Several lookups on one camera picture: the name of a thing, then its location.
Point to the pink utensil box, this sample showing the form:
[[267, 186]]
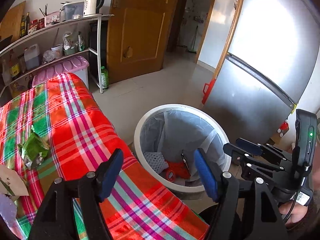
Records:
[[52, 19]]

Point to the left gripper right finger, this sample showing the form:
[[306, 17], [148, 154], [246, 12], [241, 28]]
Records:
[[210, 174]]

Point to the wooden cutting board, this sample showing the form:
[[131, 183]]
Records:
[[11, 23]]

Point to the person's right hand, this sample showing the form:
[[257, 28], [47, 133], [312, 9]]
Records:
[[298, 212]]

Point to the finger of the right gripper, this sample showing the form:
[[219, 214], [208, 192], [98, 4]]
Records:
[[237, 154], [252, 148]]

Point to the pink lid storage box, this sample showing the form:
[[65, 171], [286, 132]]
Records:
[[77, 65]]

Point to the clear plastic container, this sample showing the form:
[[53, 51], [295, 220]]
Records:
[[72, 11]]

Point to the red plastic container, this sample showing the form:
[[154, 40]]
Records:
[[207, 90]]

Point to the white round trash bin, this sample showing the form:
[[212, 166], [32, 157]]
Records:
[[161, 177]]

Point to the clear jug dark liquid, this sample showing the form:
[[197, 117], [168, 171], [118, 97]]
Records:
[[32, 57]]

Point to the red green plaid tablecloth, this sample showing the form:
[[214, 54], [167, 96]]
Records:
[[64, 113]]

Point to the white foam net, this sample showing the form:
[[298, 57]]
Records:
[[156, 161]]

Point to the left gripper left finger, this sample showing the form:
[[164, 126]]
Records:
[[107, 174]]

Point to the white metal shelf rack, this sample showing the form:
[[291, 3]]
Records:
[[80, 37]]

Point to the silver refrigerator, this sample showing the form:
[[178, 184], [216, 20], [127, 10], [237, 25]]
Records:
[[267, 67]]

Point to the wooden door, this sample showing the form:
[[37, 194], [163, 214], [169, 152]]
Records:
[[137, 37]]

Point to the red trash wrapper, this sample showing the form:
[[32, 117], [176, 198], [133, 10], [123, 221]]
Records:
[[176, 170]]

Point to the white electric kettle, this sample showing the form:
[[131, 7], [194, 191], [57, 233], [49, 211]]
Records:
[[92, 7]]

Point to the green wrapper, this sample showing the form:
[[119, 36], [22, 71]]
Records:
[[34, 150]]

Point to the yellow label oil bottle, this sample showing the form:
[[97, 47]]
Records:
[[14, 67]]

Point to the green plastic bottle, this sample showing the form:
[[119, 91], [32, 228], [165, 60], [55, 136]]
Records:
[[104, 77]]

